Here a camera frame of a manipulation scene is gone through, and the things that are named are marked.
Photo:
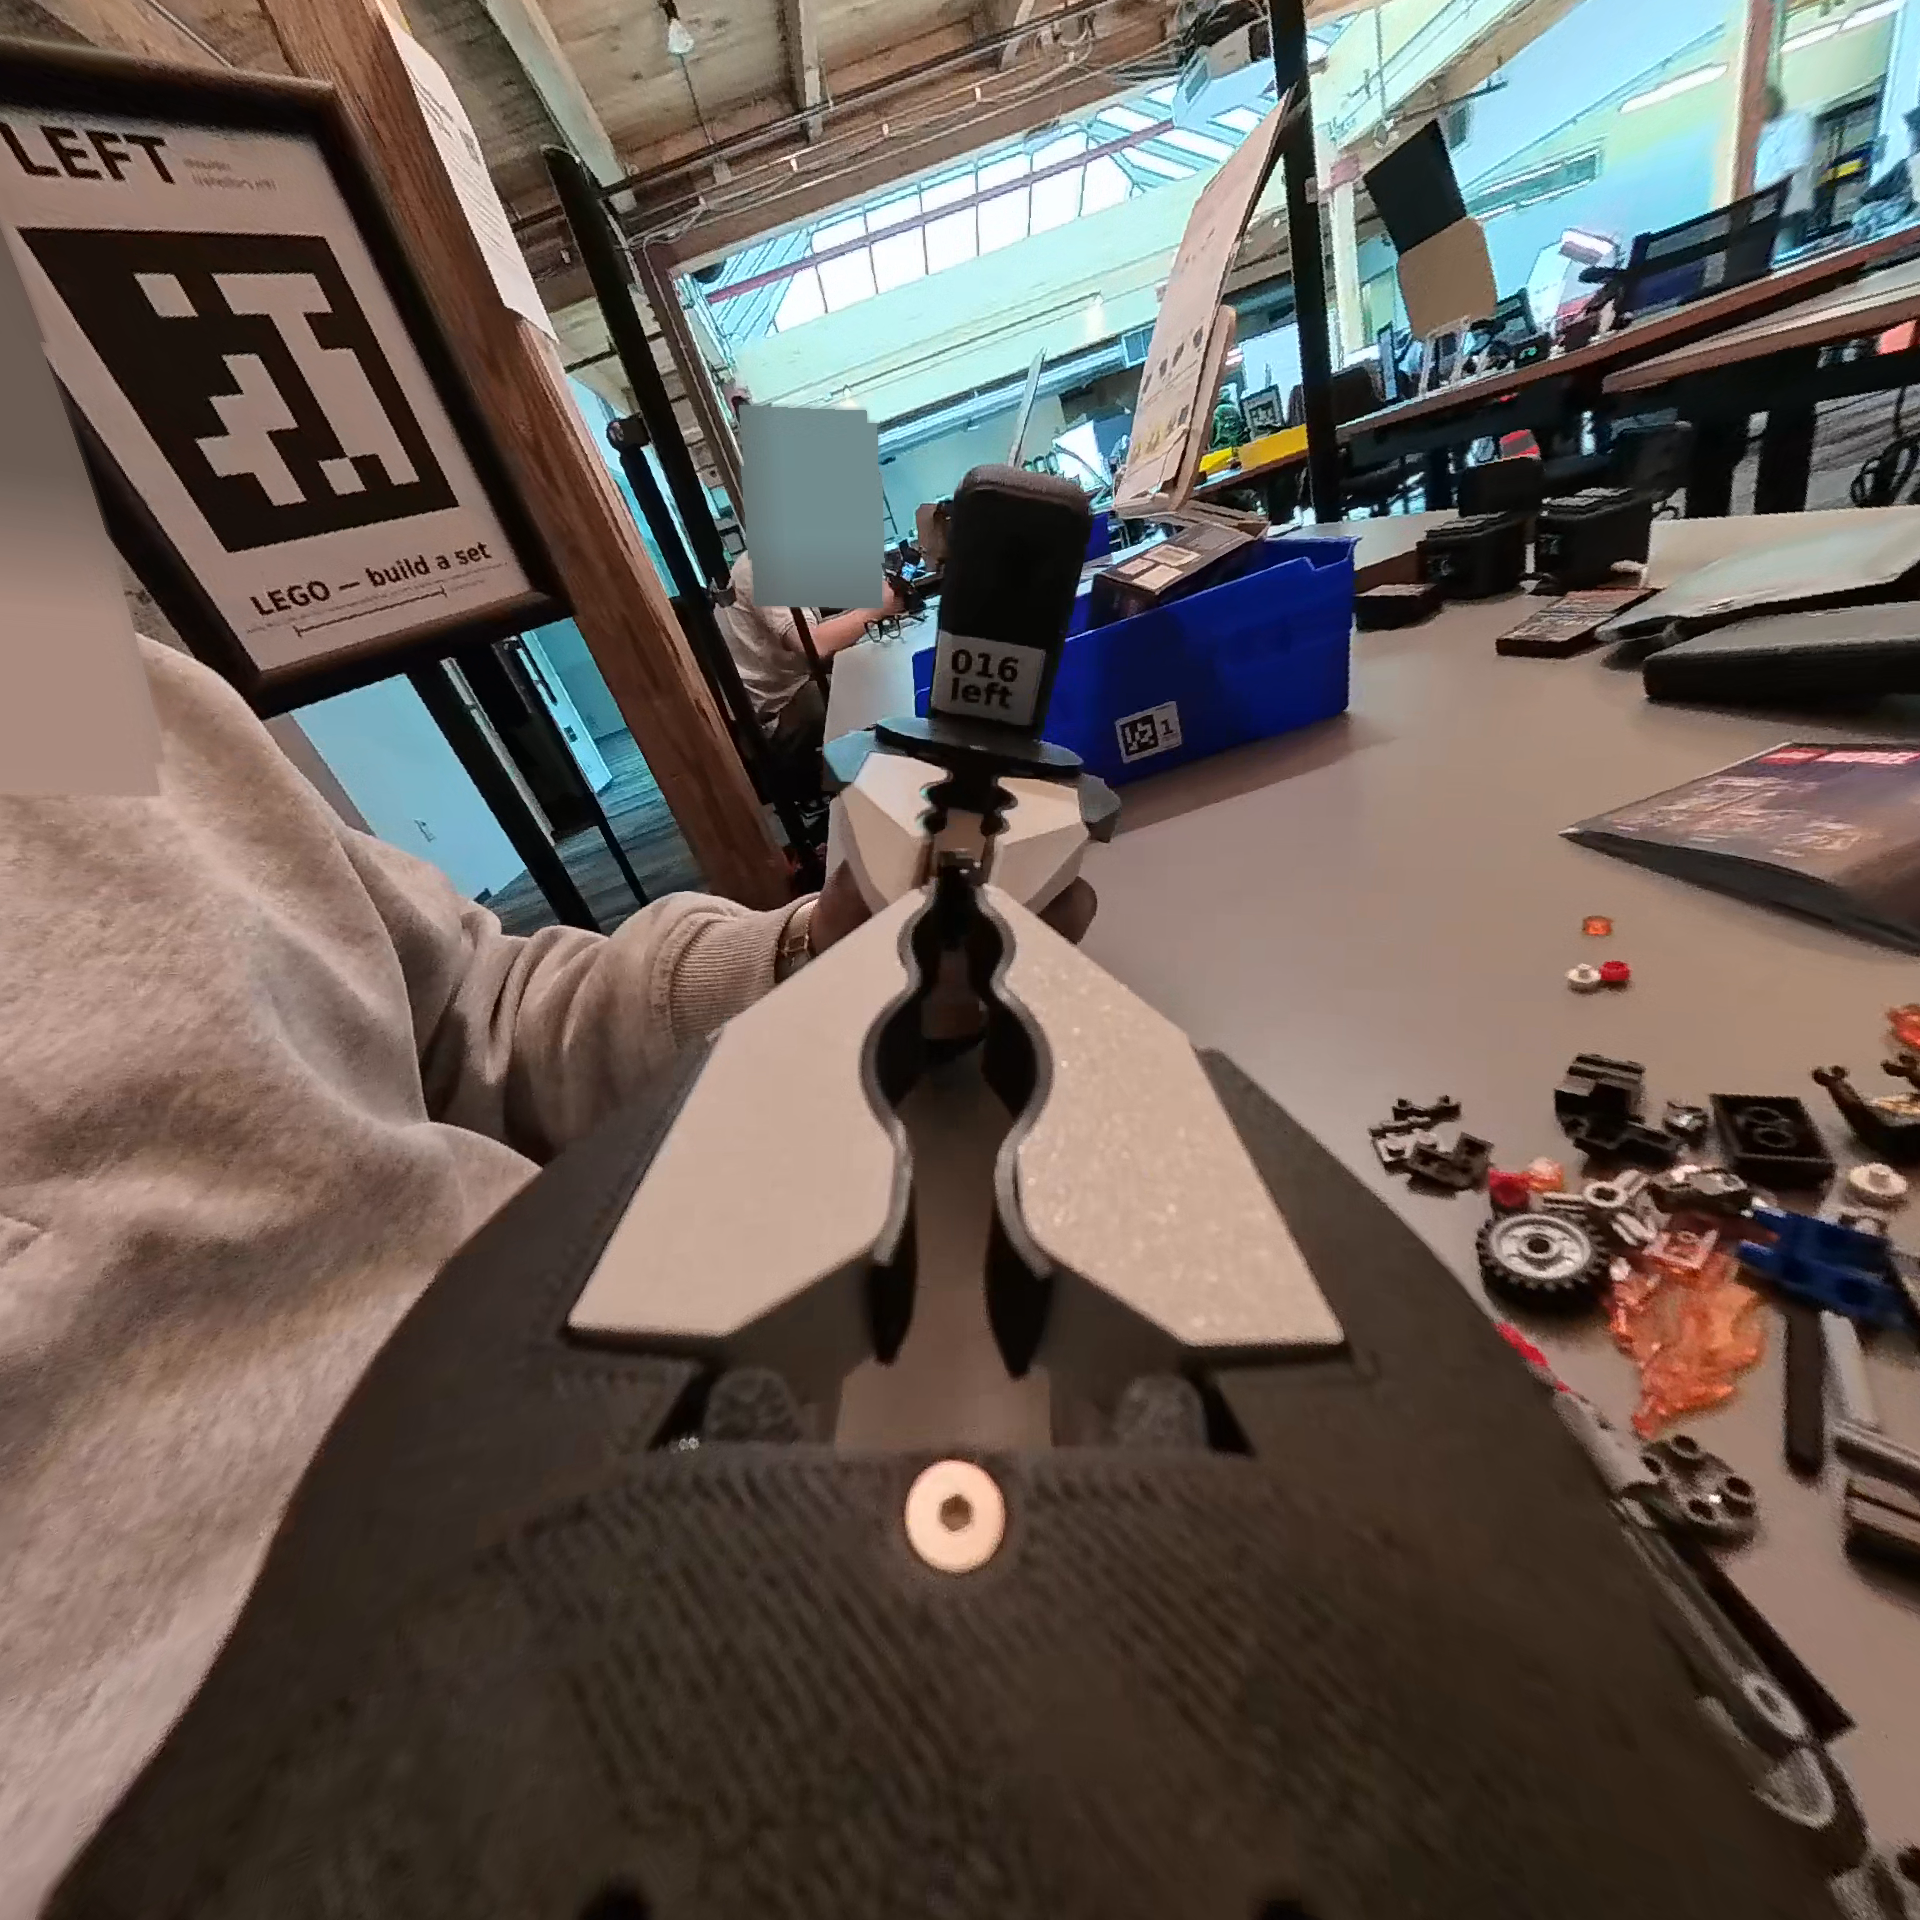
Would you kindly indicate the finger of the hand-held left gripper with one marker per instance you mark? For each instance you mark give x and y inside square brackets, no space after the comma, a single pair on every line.
[882,833]
[1038,839]

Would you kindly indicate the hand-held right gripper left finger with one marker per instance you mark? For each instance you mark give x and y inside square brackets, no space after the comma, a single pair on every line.
[750,1185]

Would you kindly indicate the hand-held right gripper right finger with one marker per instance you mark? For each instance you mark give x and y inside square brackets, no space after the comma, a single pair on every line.
[1154,1185]

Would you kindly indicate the pile of lego pieces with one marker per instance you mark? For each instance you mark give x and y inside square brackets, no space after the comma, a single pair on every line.
[1539,1254]

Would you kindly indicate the person's left forearm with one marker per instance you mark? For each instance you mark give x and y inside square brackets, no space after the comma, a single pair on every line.
[599,1021]

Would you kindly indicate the dark lego set box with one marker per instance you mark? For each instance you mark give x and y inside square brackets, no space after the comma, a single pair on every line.
[1178,563]

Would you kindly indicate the lego instruction booklet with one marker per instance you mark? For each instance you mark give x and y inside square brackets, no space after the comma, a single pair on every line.
[1770,839]

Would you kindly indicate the person's left hand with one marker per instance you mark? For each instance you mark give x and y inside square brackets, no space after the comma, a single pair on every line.
[845,932]

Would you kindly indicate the blue plastic bin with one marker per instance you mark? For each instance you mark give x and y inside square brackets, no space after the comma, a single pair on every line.
[1231,661]

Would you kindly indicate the cardboard poster board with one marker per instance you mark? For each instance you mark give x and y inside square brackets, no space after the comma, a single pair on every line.
[1184,375]

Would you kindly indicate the small black box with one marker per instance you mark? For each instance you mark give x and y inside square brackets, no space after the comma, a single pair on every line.
[1397,606]

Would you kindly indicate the black metal pole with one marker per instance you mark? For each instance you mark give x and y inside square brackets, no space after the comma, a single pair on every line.
[1301,226]

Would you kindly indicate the black case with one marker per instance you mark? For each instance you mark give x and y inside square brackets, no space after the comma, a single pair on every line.
[1589,533]
[1477,556]

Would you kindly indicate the black and tan hanging board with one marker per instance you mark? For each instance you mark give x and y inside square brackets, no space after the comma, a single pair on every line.
[1424,196]

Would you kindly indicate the dark flat box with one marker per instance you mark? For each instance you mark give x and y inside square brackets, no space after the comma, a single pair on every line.
[1576,622]

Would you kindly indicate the black framed marker sign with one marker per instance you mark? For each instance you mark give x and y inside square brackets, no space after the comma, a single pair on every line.
[376,556]

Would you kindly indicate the white paper notice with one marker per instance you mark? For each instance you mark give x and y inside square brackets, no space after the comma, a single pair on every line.
[481,182]

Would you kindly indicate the dark grey pouch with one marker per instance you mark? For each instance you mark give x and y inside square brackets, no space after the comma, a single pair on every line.
[1786,661]
[1770,579]

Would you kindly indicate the long office desk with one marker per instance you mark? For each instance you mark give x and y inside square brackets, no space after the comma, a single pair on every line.
[1770,349]

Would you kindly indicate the wooden post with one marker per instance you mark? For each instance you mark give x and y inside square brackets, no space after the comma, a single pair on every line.
[629,676]

